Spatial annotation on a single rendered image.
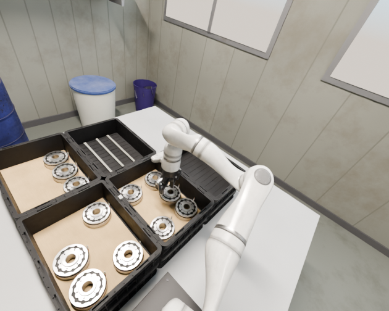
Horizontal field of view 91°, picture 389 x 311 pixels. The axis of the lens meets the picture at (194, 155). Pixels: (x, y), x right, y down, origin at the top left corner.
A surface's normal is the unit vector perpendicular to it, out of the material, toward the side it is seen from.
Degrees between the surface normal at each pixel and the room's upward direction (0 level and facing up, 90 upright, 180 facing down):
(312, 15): 90
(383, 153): 90
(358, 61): 90
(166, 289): 4
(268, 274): 0
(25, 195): 0
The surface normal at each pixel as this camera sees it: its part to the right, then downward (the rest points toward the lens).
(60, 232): 0.20, -0.74
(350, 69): -0.64, 0.40
